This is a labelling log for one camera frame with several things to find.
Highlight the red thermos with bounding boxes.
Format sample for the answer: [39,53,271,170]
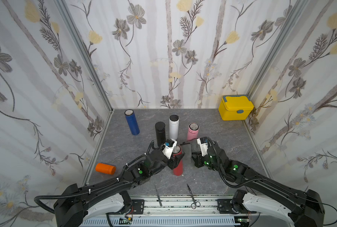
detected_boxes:
[173,145,183,176]

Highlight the black thermos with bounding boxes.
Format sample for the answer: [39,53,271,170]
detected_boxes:
[155,122,166,146]

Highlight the blue thermos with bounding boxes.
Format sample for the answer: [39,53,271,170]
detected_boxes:
[125,109,140,135]

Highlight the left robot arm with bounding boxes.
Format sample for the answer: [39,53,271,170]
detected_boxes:
[54,150,184,227]

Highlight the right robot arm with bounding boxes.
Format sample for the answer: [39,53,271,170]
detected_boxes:
[189,137,325,227]

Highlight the pink thermos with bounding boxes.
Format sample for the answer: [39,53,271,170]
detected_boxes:
[187,123,199,141]

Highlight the white thermos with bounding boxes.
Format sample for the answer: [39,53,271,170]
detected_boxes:
[169,114,179,140]

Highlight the metal tweezers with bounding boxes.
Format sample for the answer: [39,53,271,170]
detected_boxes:
[155,185,163,207]

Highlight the scissors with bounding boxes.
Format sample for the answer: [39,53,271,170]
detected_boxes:
[187,184,201,210]

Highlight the yellow lidded box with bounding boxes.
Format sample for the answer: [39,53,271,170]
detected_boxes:
[218,95,254,121]

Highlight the orange cap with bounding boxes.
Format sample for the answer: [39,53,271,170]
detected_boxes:
[95,163,116,175]

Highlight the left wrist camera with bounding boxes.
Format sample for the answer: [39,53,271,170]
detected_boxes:
[162,139,177,159]

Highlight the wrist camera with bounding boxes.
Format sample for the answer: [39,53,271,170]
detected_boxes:
[162,139,177,159]
[196,137,210,157]

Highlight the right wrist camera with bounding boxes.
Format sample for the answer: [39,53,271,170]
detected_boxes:
[196,137,210,157]

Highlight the aluminium front rail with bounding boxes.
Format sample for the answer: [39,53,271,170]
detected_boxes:
[80,195,297,227]

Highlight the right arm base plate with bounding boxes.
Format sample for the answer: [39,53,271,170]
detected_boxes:
[217,199,236,214]

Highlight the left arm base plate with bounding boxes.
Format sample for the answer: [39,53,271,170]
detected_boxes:
[129,199,145,215]

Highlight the black corrugated cable conduit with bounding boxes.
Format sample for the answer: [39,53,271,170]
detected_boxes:
[33,181,121,214]

